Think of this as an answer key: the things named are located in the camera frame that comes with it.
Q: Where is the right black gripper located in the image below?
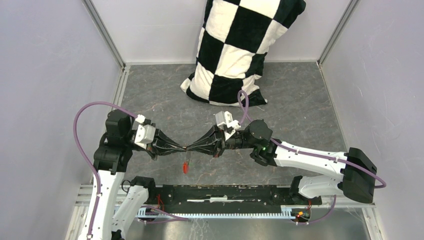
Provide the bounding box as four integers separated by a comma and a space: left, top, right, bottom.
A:
186, 123, 257, 158

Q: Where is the metal key holder red handle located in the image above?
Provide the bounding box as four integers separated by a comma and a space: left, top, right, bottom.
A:
182, 145, 192, 174

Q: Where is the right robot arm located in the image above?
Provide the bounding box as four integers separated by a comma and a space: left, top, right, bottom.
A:
186, 120, 377, 204

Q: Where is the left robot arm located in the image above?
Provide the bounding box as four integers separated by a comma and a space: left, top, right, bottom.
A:
78, 109, 186, 240

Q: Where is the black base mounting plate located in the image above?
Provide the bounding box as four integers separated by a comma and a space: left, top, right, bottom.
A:
146, 185, 322, 214

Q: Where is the black white checkered pillow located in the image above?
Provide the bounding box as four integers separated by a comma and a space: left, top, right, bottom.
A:
180, 0, 307, 106

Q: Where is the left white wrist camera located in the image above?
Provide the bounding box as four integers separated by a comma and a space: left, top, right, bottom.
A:
133, 114, 156, 150

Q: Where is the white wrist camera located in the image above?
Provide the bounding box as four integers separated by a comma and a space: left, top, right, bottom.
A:
133, 114, 156, 150
214, 111, 241, 139

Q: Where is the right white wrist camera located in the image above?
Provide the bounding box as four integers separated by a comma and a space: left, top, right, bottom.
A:
214, 111, 241, 139

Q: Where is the white slotted cable duct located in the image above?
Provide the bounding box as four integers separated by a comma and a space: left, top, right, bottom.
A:
135, 207, 296, 220

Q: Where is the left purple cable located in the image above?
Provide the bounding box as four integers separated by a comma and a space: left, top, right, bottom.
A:
72, 101, 188, 240

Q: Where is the purple cable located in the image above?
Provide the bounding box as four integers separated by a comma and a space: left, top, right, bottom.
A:
72, 101, 188, 240
237, 90, 388, 226

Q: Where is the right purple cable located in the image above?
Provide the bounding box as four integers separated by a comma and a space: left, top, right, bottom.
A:
237, 90, 388, 226

